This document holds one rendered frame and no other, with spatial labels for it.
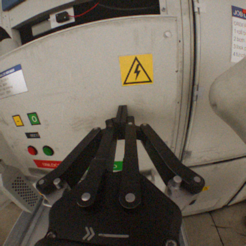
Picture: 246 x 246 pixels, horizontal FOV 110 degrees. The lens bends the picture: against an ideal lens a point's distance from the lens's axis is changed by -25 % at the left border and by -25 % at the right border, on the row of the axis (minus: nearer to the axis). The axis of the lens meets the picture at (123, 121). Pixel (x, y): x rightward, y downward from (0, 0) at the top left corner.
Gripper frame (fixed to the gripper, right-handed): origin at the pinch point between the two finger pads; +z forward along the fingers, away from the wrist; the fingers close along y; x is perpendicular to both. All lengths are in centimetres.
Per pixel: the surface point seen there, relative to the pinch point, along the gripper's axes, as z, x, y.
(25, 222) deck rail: -10, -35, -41
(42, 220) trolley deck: -6, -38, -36
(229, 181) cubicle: 23, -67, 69
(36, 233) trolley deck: -12, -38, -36
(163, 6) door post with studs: 25.3, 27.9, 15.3
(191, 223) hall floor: 16, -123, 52
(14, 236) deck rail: -16, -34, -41
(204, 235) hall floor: 2, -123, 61
